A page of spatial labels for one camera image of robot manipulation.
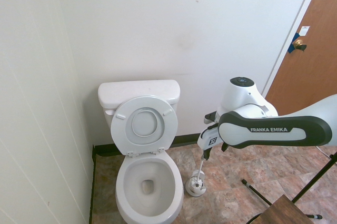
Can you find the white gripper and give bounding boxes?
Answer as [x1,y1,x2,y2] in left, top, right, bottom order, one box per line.
[197,124,221,161]

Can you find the white toilet brush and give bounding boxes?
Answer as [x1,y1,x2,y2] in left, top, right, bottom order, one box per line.
[187,154,206,192]

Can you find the white toilet brush holder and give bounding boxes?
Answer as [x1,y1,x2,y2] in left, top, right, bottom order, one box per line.
[186,170,207,198]

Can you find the white toilet seat lid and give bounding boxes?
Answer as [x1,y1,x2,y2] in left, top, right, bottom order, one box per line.
[110,95,180,157]

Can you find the white toilet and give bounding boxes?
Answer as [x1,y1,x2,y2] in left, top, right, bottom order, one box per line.
[88,133,203,224]

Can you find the white toilet tank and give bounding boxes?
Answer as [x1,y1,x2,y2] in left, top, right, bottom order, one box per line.
[97,79,182,130]

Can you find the white tank lid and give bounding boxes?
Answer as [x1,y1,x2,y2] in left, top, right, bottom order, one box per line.
[97,79,182,109]

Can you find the dark wooden table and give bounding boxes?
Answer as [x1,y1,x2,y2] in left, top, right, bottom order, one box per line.
[259,194,321,224]

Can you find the brown wooden door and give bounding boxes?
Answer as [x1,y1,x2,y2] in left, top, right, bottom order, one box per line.
[265,0,337,116]

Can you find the blue tape strip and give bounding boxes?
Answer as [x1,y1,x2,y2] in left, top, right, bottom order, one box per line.
[288,32,301,54]

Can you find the brass door knob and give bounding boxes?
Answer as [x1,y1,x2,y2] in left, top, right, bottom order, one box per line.
[293,38,308,52]

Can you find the white door label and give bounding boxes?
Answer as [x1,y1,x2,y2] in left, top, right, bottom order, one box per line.
[298,25,311,37]

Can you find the black camera tripod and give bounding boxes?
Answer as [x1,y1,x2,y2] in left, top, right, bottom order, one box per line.
[241,151,337,221]

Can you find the white door frame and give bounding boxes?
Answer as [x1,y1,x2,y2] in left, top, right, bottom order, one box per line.
[256,0,328,104]

